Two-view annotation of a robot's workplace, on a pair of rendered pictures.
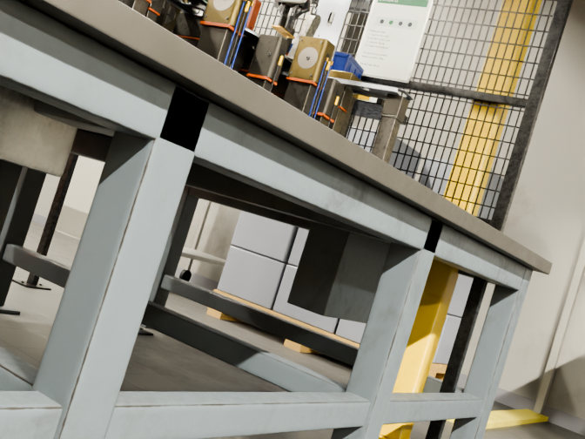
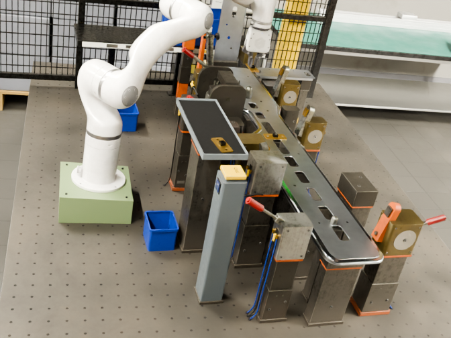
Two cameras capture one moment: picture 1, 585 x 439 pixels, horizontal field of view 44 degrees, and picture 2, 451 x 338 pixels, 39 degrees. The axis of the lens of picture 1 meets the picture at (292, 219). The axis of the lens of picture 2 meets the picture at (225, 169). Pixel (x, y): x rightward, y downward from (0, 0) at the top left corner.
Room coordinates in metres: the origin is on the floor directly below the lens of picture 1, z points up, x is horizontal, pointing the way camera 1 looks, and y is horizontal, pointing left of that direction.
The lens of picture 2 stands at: (0.52, 2.20, 2.03)
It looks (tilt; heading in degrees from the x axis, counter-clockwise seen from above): 30 degrees down; 308
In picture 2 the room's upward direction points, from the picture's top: 11 degrees clockwise
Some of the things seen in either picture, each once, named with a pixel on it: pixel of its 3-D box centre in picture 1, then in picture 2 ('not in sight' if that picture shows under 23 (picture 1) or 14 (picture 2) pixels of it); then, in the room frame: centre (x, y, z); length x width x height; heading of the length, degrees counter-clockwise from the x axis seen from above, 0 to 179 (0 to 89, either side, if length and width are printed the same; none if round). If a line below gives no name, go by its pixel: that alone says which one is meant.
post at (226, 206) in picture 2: not in sight; (219, 239); (1.42, 1.00, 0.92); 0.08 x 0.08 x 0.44; 59
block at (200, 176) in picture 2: not in sight; (198, 189); (1.65, 0.87, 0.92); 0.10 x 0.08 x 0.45; 149
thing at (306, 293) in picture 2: not in sight; (321, 263); (1.22, 0.73, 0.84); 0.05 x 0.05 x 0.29; 59
